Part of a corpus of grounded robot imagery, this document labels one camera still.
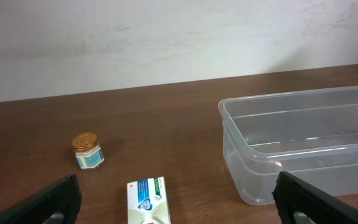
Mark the small gold-lid balm jar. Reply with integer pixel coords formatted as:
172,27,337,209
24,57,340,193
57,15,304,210
71,132,104,169

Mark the clear plastic container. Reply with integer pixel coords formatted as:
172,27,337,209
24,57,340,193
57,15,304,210
218,86,358,205

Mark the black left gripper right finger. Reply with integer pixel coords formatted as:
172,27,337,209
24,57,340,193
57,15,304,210
272,172,358,224

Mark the white Panadol medicine box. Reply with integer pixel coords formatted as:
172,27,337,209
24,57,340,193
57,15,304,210
127,177,171,224

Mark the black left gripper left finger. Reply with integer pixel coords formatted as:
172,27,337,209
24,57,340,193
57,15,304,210
0,174,82,224

